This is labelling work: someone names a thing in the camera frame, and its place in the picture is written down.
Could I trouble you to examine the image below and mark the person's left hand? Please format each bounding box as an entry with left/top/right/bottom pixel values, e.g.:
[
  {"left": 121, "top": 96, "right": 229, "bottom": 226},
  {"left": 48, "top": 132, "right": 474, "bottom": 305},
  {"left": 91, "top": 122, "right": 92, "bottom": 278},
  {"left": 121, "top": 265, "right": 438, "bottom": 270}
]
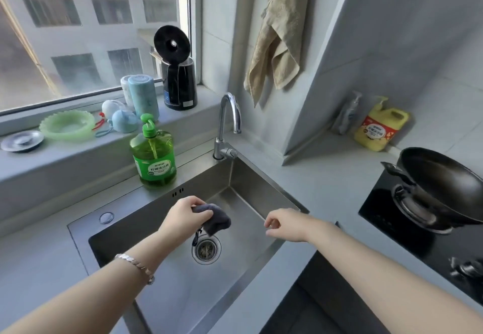
[{"left": 158, "top": 196, "right": 214, "bottom": 243}]

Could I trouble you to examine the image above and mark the person's right hand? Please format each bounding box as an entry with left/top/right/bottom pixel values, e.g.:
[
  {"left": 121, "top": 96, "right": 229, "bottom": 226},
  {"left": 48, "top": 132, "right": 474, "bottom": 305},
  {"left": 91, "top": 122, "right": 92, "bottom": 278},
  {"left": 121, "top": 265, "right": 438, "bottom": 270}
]
[{"left": 264, "top": 208, "right": 322, "bottom": 243}]

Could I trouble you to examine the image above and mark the dark grey dish cloth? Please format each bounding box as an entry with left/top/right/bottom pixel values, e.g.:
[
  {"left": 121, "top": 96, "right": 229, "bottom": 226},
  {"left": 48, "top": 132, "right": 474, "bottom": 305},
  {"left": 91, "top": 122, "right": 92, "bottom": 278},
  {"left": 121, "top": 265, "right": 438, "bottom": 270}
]
[{"left": 191, "top": 203, "right": 232, "bottom": 247}]

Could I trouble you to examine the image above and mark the person's left forearm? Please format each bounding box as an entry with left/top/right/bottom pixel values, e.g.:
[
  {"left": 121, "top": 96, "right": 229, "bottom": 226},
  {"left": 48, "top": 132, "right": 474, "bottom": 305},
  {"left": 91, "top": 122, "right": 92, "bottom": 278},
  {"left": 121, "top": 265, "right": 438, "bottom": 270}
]
[{"left": 0, "top": 227, "right": 182, "bottom": 334}]

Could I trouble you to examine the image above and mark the person's right forearm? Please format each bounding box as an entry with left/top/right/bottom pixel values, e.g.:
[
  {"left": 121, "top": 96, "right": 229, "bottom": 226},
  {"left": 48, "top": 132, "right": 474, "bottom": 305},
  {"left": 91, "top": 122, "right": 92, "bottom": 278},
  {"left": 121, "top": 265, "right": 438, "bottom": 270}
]
[{"left": 306, "top": 218, "right": 483, "bottom": 334}]

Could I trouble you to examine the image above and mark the sink drain strainer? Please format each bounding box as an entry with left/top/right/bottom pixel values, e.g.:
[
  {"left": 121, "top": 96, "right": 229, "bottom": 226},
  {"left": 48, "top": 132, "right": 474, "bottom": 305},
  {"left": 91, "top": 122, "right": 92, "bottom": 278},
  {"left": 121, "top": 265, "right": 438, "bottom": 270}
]
[{"left": 191, "top": 234, "right": 222, "bottom": 266}]

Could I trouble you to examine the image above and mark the green dish soap bottle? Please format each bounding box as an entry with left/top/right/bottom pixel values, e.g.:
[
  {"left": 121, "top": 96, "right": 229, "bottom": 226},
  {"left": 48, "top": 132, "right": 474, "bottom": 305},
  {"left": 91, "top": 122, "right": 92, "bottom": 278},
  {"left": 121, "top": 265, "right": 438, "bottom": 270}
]
[{"left": 129, "top": 113, "right": 177, "bottom": 189}]

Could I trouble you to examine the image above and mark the stainless steel sink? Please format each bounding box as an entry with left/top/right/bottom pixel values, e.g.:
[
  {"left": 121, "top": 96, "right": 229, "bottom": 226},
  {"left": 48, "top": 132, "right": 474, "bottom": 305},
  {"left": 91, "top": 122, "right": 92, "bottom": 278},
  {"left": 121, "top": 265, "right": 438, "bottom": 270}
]
[{"left": 67, "top": 148, "right": 311, "bottom": 334}]

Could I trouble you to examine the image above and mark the chrome faucet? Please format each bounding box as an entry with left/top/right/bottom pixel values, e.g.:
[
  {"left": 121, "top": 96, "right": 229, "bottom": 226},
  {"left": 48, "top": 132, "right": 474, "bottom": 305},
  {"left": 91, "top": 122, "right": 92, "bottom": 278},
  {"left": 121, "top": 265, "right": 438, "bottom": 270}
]
[{"left": 212, "top": 92, "right": 242, "bottom": 161}]

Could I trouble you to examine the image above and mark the blue round scrubber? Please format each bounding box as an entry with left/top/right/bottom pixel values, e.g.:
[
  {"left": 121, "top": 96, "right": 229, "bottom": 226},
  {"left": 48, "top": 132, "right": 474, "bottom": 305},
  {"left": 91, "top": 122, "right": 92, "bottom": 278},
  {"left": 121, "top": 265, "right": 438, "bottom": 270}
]
[{"left": 94, "top": 109, "right": 139, "bottom": 138}]

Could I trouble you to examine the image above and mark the light blue cylinder cup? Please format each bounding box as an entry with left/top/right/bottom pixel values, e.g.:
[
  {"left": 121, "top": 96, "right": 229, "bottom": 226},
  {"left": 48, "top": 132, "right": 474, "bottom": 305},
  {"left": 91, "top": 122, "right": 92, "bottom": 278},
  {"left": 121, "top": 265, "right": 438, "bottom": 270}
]
[{"left": 128, "top": 74, "right": 160, "bottom": 121}]

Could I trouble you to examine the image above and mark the black electric kettle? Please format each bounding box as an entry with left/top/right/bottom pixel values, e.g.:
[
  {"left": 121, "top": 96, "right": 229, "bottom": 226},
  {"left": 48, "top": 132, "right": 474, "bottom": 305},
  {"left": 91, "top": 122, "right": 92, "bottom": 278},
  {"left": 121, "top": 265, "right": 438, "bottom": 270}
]
[{"left": 153, "top": 25, "right": 198, "bottom": 111}]

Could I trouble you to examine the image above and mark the black gas stove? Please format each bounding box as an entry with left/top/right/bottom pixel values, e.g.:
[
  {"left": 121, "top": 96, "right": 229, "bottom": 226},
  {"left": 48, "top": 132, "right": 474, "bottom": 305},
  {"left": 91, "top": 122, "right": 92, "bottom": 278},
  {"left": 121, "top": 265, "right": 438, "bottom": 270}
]
[{"left": 358, "top": 167, "right": 483, "bottom": 304}]

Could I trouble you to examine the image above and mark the white round scrubber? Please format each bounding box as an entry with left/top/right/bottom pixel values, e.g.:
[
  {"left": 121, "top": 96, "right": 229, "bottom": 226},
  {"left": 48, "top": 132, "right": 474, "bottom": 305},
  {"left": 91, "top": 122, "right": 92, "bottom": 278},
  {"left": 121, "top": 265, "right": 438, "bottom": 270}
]
[{"left": 99, "top": 99, "right": 126, "bottom": 123}]

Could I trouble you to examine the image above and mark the white cylinder cup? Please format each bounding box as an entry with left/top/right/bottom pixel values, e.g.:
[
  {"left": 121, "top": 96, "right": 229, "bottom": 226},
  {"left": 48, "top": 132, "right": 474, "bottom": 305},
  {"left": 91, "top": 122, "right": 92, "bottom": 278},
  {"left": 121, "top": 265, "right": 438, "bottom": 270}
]
[{"left": 120, "top": 75, "right": 136, "bottom": 109}]

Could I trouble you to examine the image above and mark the yellow detergent bottle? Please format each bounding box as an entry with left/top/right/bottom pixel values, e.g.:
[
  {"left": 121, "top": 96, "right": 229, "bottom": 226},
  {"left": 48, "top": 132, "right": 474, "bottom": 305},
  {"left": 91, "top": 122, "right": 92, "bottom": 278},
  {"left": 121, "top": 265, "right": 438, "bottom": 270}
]
[{"left": 354, "top": 96, "right": 410, "bottom": 152}]

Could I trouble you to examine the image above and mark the green plastic bowl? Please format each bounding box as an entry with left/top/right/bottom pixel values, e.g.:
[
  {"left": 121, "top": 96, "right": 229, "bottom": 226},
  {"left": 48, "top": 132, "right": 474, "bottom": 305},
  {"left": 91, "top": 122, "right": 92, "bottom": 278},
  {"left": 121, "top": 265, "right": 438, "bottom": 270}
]
[{"left": 39, "top": 110, "right": 96, "bottom": 142}]

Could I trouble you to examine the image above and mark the black wok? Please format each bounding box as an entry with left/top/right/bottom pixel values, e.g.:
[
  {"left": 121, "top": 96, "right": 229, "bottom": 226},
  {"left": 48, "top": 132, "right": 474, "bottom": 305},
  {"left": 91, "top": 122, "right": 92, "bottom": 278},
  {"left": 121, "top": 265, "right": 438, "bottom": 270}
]
[{"left": 380, "top": 147, "right": 483, "bottom": 235}]

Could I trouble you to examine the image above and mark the beige hanging towel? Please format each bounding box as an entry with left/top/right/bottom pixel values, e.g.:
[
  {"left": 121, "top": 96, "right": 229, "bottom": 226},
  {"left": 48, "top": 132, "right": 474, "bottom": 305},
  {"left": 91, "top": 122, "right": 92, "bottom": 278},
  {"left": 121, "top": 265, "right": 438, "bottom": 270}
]
[{"left": 244, "top": 0, "right": 313, "bottom": 108}]

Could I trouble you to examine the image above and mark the metal sink stopper lid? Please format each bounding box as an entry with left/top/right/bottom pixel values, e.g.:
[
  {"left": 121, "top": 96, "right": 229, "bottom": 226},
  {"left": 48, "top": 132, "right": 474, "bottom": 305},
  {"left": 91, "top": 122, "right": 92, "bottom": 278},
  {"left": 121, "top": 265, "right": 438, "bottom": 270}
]
[{"left": 0, "top": 130, "right": 45, "bottom": 153}]

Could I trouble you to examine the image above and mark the stove control knob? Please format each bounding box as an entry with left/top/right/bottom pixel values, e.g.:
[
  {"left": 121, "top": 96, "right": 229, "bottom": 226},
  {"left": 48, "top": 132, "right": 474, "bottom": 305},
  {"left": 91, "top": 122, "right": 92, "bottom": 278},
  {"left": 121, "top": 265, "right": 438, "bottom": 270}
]
[{"left": 449, "top": 256, "right": 483, "bottom": 279}]

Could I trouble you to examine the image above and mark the silver bracelet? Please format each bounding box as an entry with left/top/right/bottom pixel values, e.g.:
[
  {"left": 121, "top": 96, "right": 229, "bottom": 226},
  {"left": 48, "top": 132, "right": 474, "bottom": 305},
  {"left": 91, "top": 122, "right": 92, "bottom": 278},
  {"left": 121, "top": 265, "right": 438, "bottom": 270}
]
[{"left": 114, "top": 253, "right": 155, "bottom": 285}]

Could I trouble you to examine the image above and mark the window frame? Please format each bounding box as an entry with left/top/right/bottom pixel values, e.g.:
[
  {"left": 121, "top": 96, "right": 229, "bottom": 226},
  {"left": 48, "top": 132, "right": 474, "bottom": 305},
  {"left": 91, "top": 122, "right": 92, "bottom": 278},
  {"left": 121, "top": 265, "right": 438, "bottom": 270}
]
[{"left": 0, "top": 0, "right": 206, "bottom": 116}]

